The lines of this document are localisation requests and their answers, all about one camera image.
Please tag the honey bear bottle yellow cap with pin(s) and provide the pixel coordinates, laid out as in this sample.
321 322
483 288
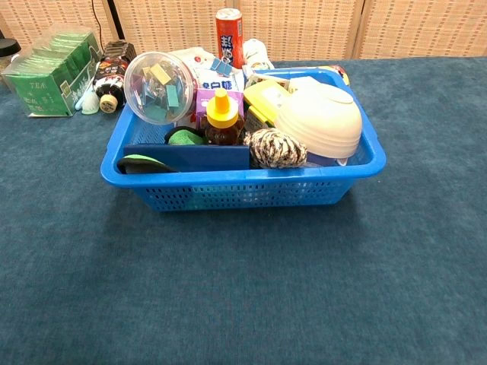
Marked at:
221 118

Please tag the glass jar black lid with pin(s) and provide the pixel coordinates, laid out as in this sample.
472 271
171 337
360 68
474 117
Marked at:
8 47

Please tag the blue plastic basket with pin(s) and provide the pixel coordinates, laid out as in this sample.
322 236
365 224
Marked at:
243 186

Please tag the purple small box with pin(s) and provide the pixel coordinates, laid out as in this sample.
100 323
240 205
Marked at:
205 100

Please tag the flat green black pad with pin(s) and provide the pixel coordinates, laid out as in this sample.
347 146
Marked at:
141 163

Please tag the clear jar of binder clips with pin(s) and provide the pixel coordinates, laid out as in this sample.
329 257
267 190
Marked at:
160 87

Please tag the red drink can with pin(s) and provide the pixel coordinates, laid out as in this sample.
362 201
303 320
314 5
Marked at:
229 34

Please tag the long dark blue box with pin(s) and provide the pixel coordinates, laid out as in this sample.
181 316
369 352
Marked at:
198 157

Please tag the bamboo folding screen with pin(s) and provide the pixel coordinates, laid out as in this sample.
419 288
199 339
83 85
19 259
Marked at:
304 26

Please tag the cream ribbed bowl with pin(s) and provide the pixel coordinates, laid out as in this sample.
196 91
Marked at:
319 121

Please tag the yellow plastic case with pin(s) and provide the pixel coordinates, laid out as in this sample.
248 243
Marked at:
264 95

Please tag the striped twine ball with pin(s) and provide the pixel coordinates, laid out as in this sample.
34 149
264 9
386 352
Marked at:
275 148

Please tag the light blue plastic item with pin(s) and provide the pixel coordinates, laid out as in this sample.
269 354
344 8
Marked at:
89 102

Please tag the clear box of green tea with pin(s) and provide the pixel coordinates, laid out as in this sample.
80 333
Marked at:
42 87

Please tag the dark snack bottle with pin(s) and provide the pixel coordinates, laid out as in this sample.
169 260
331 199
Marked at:
112 76

